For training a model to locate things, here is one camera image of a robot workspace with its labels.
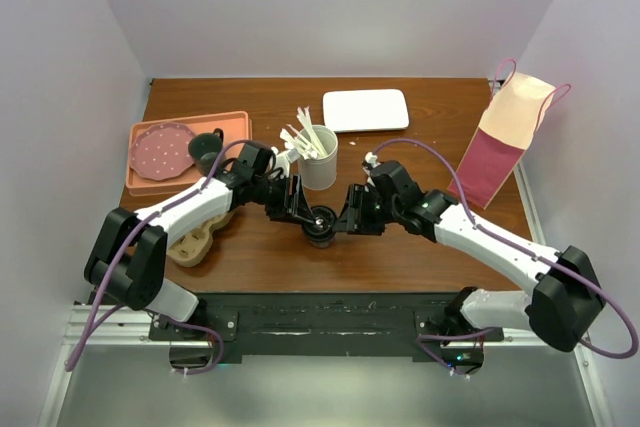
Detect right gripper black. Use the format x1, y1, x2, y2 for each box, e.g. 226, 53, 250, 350
332, 184, 401, 236

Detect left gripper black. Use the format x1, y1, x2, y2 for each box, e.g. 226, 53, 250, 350
251, 173, 313, 225

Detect black coffee cup lid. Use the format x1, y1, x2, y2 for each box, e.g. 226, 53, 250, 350
302, 205, 337, 242

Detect pink paper gift bag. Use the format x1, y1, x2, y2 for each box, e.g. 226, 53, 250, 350
448, 68, 571, 209

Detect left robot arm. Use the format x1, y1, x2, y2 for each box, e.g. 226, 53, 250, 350
84, 140, 315, 339

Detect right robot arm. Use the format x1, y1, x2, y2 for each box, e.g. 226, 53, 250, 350
333, 161, 605, 352

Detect white cylindrical holder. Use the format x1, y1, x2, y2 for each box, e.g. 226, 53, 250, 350
297, 125, 339, 191

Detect white paper stir sticks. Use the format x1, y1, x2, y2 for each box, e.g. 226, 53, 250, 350
279, 107, 328, 160

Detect white rectangular plate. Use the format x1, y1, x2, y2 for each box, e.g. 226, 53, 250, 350
322, 89, 410, 133

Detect pink plastic tray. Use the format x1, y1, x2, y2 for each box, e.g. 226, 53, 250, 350
125, 111, 252, 196

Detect dark green mug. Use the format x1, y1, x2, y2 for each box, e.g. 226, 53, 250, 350
188, 128, 225, 176

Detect cardboard cup carrier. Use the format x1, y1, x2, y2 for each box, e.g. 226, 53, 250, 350
167, 212, 234, 268

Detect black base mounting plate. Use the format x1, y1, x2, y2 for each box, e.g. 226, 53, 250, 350
144, 290, 559, 366

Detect pink dotted plate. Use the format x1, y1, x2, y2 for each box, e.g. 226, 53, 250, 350
129, 122, 196, 181

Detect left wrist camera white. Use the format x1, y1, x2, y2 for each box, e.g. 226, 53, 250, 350
271, 147, 300, 177

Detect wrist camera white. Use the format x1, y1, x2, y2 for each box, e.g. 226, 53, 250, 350
271, 147, 300, 177
362, 152, 381, 184

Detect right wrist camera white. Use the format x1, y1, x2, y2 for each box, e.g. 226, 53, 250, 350
362, 152, 381, 184

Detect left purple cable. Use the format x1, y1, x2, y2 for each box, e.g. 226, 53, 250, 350
64, 139, 251, 372

